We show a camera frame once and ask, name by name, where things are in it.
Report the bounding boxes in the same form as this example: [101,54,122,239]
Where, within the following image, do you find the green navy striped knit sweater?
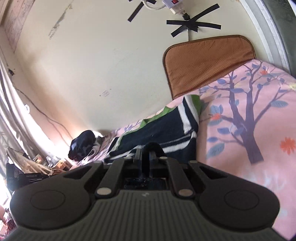
[104,95,202,164]

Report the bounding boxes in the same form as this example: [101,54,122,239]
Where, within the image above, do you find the dark navy clothes pile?
[68,130,96,162]

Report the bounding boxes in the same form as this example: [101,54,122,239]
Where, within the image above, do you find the white printed garment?
[85,136,106,161]

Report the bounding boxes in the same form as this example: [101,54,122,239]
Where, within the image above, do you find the pink floral bed sheet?
[74,59,296,241]

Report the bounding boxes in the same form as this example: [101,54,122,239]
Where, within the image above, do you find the cluttered wooden side table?
[5,148,75,193]

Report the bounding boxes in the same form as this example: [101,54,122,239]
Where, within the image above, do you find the brown cushion mat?
[163,35,256,99]

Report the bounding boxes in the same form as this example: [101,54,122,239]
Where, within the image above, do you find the beige curtain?
[1,54,52,176]

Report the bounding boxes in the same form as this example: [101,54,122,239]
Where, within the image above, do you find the white power strip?
[142,0,186,15]

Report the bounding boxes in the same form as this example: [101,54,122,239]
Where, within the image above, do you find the thin wall cable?
[9,83,73,140]

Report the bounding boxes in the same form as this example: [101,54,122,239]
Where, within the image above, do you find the black tape strips on wall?
[127,0,221,39]

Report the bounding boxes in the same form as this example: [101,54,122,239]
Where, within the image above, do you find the white window frame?
[241,1,295,77]

